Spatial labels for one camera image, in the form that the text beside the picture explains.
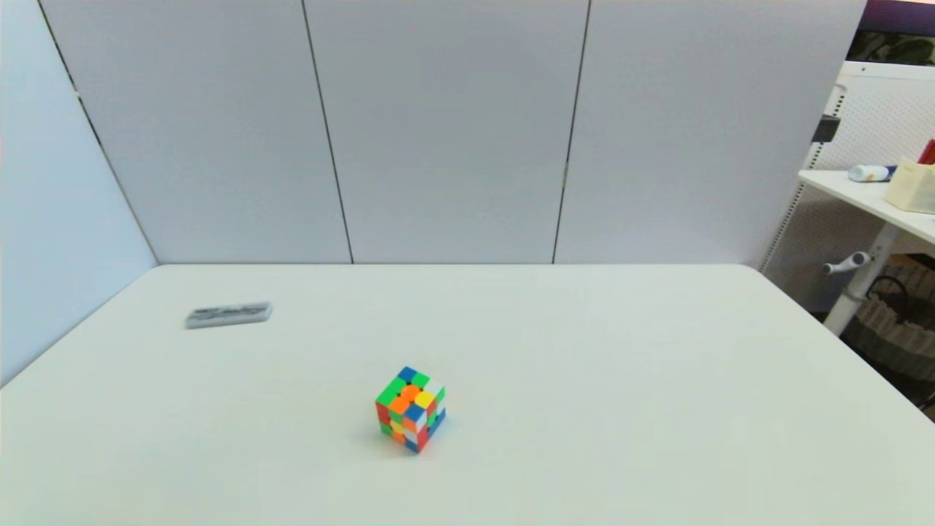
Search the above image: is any woven basket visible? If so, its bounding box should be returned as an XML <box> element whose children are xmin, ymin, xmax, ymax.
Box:
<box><xmin>840</xmin><ymin>274</ymin><xmax>935</xmax><ymax>382</ymax></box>

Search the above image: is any white side desk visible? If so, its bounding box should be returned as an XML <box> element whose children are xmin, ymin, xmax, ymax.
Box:
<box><xmin>798</xmin><ymin>169</ymin><xmax>935</xmax><ymax>337</ymax></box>

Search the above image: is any white pegboard panel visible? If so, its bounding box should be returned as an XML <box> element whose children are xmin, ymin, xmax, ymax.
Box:
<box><xmin>760</xmin><ymin>61</ymin><xmax>935</xmax><ymax>311</ymax></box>

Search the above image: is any grey desk crank handle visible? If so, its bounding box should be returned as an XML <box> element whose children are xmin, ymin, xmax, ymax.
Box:
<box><xmin>823</xmin><ymin>251</ymin><xmax>872</xmax><ymax>275</ymax></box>

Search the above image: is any cream storage box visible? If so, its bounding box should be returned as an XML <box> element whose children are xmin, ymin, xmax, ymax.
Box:
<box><xmin>885</xmin><ymin>157</ymin><xmax>935</xmax><ymax>214</ymax></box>

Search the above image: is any multicoloured rubiks cube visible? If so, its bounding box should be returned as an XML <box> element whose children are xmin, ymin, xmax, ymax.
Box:
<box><xmin>375</xmin><ymin>366</ymin><xmax>447</xmax><ymax>454</ymax></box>

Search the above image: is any grey label plate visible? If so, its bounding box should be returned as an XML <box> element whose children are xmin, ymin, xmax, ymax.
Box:
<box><xmin>185</xmin><ymin>302</ymin><xmax>273</xmax><ymax>329</ymax></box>

